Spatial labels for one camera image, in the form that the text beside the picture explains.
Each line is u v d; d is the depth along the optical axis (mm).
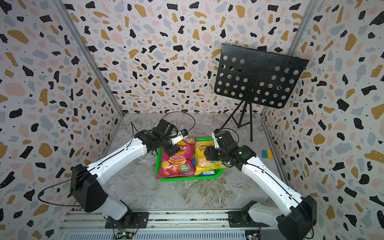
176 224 731
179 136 725
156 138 576
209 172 835
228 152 558
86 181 409
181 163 779
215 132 703
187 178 781
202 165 796
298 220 377
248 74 759
